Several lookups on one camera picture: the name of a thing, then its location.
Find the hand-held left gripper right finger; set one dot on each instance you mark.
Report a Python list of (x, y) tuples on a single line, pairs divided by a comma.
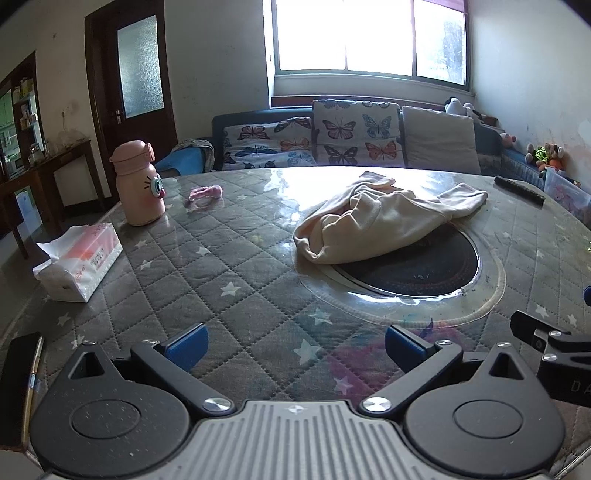
[(404, 345)]

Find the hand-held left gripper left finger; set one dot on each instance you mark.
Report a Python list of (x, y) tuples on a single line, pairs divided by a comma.
[(187, 344)]

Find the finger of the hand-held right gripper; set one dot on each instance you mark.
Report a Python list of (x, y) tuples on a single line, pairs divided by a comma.
[(588, 295), (542, 334)]

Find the cream long-sleeved garment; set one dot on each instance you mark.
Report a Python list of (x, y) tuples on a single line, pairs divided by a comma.
[(369, 221)]

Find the clear pink printed storage box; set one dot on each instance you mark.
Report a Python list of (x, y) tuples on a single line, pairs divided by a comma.
[(568, 194)]

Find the black remote control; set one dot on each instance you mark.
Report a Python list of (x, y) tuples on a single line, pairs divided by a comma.
[(519, 189)]

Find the white pink tissue pack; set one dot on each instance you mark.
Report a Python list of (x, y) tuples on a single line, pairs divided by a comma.
[(83, 267)]

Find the colourful plush toy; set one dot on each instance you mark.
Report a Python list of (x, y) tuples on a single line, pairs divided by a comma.
[(547, 157)]

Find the pink hair clip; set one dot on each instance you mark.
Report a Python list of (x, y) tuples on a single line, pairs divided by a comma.
[(205, 191)]

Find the pink cartoon water bottle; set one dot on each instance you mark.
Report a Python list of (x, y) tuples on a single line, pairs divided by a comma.
[(138, 194)]

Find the black smartphone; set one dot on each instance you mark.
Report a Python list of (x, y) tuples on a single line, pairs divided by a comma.
[(18, 392)]

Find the small pink plush toy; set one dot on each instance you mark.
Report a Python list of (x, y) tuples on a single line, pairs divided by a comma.
[(509, 138)]

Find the blue cloth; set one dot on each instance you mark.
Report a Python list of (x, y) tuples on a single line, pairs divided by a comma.
[(182, 161)]

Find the grey plaid blanket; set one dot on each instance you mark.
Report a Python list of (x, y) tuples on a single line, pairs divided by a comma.
[(203, 147)]

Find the plain beige cushion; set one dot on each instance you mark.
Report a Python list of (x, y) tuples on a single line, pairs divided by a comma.
[(438, 138)]

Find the long butterfly print cushion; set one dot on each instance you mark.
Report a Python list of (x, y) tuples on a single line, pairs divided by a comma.
[(268, 143)]

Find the square butterfly print cushion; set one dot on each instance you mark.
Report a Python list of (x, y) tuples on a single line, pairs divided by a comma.
[(355, 129)]

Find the dark wooden console table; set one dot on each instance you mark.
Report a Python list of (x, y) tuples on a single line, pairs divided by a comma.
[(60, 157)]

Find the white plush toy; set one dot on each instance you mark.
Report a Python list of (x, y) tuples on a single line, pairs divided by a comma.
[(457, 108)]

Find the dark blue sofa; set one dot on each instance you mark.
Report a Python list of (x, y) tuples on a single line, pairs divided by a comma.
[(240, 117)]

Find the glass jar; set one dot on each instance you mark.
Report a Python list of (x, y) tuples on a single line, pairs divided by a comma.
[(36, 154)]

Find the dark wooden glass door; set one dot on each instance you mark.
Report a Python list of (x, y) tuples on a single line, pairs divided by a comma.
[(104, 69)]

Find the dark wooden shelf cabinet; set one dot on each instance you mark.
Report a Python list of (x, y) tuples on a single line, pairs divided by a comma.
[(27, 78)]

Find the large window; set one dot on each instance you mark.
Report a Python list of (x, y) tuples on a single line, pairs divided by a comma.
[(360, 37)]

